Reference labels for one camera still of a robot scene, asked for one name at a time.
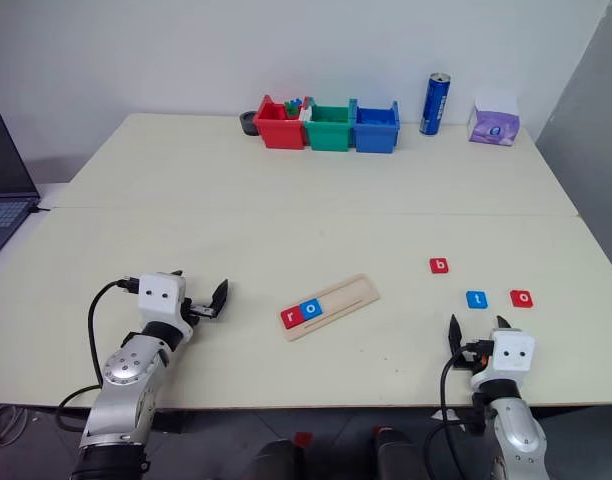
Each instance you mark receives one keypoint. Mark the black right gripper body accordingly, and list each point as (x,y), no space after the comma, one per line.
(468,359)

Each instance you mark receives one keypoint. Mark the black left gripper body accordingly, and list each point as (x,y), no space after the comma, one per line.
(203,312)

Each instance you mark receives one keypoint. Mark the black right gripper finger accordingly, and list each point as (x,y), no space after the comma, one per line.
(501,324)
(455,337)

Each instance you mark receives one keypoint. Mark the red letter o block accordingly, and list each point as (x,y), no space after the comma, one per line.
(521,298)

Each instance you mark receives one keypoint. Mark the blue letter t block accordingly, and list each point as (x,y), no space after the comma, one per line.
(477,300)

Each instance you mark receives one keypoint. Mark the red letter b block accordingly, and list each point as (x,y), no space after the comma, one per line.
(439,265)

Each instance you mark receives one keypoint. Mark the wooden letter tray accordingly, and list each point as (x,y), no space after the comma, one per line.
(343,300)

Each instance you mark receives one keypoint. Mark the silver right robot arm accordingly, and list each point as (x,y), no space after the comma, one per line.
(516,430)

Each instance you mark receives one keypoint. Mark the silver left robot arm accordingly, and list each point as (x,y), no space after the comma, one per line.
(121,370)

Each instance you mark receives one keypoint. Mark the red letter r block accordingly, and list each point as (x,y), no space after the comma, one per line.
(291,318)

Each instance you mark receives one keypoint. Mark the blue letter tile o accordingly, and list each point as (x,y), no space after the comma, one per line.
(311,309)

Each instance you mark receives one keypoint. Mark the dark rounded shape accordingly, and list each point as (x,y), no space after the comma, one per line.
(281,460)
(398,457)

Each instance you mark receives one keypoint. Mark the black round holder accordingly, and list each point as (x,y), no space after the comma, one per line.
(248,125)

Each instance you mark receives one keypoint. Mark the red plastic bin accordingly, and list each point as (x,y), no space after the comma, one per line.
(281,132)

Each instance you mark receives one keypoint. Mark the green plastic bin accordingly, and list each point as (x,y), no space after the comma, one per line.
(328,137)

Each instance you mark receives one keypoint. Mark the purple tissue box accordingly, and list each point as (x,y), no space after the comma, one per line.
(493,127)

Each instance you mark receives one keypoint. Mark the dark laptop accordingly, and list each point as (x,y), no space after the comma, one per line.
(6,170)

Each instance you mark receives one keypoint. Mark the coloured toy bricks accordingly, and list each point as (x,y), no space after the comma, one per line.
(292,109)

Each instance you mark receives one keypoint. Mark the white plastic piece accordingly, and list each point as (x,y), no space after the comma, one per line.
(306,114)

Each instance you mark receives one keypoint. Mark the blue plastic bin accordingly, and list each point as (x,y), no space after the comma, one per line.
(373,137)

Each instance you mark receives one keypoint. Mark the tall blue drink can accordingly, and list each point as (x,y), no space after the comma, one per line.
(434,105)

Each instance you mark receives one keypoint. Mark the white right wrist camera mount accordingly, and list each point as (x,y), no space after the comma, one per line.
(513,350)

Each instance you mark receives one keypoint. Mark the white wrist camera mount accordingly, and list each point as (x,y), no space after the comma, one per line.
(158,300)
(513,350)

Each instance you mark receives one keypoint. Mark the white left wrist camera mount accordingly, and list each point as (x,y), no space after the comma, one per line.
(158,300)

